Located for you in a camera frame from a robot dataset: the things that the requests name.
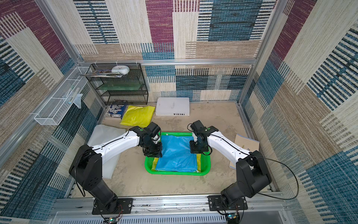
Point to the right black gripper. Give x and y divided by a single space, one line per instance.
197 148

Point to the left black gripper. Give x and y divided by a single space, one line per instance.
157 153

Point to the green plastic basket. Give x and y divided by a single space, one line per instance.
205 160

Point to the blue raincoat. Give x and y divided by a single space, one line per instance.
175 145

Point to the large yellow raincoat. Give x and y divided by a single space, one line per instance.
199 162

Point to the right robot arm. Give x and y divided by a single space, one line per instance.
252 173

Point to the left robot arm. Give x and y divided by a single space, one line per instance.
86 167

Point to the small yellow folded raincoat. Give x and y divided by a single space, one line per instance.
138 116

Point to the white folded raincoat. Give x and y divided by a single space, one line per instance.
102 134

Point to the white flat box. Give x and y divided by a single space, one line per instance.
172 107

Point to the cardboard box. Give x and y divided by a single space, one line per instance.
247 143

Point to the blue printed packet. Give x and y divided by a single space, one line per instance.
116 111

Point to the white round object on shelf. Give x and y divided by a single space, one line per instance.
120 70

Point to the magazines on shelf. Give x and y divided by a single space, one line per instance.
102 73

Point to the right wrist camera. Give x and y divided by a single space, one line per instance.
198 130

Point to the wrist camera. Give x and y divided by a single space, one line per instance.
198 130
154 131

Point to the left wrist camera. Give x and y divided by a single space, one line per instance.
154 131

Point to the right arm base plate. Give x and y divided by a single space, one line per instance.
219 203

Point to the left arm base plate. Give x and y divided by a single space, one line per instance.
117 206

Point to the black wire shelf rack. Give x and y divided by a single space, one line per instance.
131 88

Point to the aluminium front rail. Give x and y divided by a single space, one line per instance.
173 209

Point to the white wire wall basket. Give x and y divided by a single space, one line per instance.
66 95

